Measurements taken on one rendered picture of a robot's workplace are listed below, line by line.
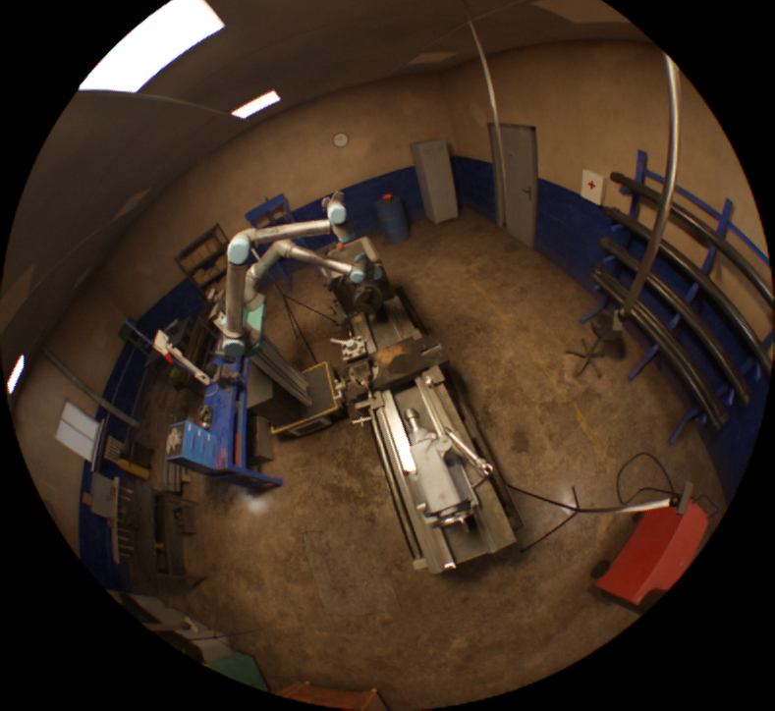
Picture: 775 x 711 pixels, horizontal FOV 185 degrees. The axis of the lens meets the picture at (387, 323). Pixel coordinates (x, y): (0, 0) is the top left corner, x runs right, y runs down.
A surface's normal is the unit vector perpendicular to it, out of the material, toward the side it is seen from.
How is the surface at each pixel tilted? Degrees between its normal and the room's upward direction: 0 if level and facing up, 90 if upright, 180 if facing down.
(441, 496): 0
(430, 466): 0
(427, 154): 90
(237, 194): 90
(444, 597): 0
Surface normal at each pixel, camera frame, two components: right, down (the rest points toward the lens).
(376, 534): -0.27, -0.65
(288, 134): 0.27, 0.66
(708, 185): -0.92, 0.38
